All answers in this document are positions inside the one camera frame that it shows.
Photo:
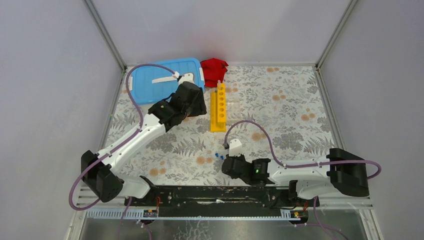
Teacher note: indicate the clear plastic tube rack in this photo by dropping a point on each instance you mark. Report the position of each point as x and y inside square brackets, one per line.
[233, 111]

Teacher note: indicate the blue plastic bin lid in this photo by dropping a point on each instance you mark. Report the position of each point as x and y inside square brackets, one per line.
[150, 84]

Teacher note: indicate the floral patterned table mat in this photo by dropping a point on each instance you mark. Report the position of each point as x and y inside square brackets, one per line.
[282, 110]

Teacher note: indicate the yellow test tube rack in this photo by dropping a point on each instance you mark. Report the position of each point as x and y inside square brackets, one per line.
[218, 115]

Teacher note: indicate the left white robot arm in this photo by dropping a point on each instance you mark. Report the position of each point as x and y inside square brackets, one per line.
[101, 171]

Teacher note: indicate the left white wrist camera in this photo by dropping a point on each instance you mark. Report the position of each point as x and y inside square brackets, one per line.
[186, 77]

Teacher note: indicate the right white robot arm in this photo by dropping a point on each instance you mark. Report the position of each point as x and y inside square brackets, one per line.
[338, 172]

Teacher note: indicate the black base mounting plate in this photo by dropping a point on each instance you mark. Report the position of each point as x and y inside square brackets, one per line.
[224, 201]

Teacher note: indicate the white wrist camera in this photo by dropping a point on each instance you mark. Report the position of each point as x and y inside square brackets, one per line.
[186, 77]
[234, 147]

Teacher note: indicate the white plastic storage bin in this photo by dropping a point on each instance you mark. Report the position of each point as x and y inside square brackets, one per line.
[145, 107]

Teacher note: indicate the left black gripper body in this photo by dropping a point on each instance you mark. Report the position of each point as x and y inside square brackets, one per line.
[198, 108]

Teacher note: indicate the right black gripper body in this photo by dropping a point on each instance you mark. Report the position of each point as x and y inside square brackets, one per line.
[241, 157]

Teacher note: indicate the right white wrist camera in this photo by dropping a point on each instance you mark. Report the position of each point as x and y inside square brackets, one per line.
[234, 147]

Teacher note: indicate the red cloth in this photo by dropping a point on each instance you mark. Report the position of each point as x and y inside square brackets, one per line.
[214, 71]

